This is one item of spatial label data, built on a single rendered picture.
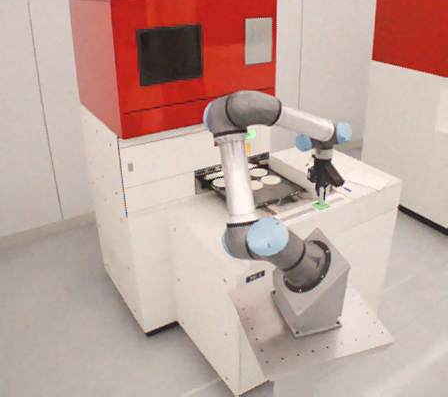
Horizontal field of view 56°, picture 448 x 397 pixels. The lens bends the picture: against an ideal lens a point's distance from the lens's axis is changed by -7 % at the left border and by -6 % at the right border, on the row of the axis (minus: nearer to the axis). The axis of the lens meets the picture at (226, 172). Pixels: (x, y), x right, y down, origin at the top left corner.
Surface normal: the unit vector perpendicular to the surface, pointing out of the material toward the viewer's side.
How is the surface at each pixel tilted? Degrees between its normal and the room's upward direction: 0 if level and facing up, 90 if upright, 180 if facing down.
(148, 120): 90
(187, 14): 90
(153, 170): 90
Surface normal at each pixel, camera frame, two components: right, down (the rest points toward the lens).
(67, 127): 0.53, 0.35
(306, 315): 0.26, 0.40
